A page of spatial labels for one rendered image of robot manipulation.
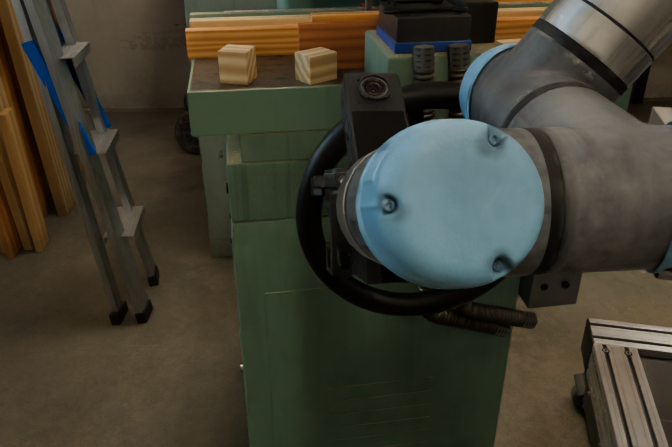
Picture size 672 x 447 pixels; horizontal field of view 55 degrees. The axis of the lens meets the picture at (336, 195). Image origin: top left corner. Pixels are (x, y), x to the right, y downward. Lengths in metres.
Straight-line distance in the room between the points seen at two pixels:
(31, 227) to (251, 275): 1.46
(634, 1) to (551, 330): 1.54
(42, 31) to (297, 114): 0.90
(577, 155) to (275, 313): 0.72
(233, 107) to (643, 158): 0.58
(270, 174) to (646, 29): 0.55
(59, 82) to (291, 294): 0.89
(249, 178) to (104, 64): 2.68
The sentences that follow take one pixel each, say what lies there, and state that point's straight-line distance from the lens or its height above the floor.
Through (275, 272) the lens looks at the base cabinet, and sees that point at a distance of 0.94.
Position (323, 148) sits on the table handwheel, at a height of 0.89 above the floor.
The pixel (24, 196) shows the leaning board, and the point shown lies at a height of 0.21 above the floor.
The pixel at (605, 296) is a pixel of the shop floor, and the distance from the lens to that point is 2.11.
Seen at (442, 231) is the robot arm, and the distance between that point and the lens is 0.27.
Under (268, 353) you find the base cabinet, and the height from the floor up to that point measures 0.47.
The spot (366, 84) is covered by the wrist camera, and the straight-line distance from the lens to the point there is 0.49.
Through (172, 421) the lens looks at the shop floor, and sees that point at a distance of 1.63.
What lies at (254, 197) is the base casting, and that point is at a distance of 0.88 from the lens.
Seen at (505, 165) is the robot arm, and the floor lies 1.04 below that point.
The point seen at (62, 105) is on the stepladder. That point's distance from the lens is 1.66.
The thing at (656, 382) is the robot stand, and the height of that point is 0.21.
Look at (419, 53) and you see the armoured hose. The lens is 0.73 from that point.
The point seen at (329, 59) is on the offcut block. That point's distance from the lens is 0.84.
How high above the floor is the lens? 1.15
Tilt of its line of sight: 27 degrees down
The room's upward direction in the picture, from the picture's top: straight up
